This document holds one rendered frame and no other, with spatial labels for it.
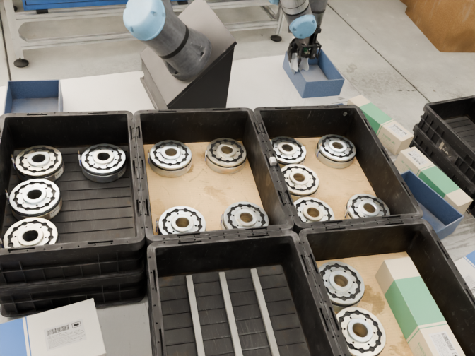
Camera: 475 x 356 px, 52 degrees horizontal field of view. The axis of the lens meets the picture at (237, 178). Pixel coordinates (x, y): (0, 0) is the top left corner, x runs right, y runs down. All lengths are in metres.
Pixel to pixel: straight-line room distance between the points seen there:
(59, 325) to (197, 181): 0.44
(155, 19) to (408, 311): 0.91
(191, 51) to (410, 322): 0.89
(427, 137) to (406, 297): 1.21
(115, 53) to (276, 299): 2.42
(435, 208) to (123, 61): 2.18
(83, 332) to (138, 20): 0.77
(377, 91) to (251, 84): 1.61
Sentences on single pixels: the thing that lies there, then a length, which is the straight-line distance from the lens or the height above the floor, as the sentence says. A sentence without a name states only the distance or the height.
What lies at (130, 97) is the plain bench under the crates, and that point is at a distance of 1.64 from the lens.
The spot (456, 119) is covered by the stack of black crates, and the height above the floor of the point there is 0.49.
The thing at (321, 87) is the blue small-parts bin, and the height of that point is 0.74.
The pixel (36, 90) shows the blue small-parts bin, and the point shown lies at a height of 0.73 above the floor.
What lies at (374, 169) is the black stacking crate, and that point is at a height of 0.87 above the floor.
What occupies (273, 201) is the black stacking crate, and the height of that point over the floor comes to 0.90.
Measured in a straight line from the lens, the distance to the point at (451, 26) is 3.89.
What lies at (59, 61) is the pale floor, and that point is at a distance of 3.13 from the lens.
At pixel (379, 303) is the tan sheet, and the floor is 0.83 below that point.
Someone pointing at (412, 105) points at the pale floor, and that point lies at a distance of 3.24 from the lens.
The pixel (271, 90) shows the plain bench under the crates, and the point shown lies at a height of 0.70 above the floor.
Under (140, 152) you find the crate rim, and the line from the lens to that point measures 1.10.
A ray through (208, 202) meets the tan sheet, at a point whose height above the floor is 0.83.
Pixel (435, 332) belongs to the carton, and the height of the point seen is 0.89.
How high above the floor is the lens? 1.68
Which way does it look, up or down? 45 degrees down
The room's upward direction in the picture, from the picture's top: 10 degrees clockwise
